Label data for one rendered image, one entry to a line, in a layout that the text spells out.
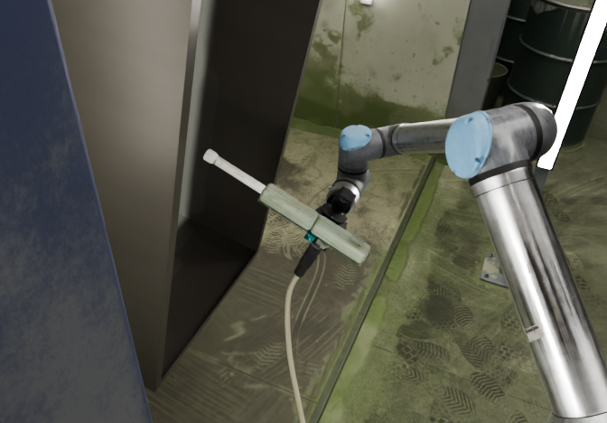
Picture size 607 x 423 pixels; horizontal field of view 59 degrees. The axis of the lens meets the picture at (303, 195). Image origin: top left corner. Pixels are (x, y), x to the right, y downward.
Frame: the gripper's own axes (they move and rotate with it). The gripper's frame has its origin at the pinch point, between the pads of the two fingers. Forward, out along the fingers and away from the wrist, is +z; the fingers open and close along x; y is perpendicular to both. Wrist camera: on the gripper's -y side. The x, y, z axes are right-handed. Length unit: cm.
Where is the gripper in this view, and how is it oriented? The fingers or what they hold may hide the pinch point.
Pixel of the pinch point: (319, 239)
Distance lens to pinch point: 136.3
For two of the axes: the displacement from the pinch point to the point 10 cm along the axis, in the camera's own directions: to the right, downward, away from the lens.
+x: -8.4, -5.5, 0.2
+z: -3.6, 5.2, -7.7
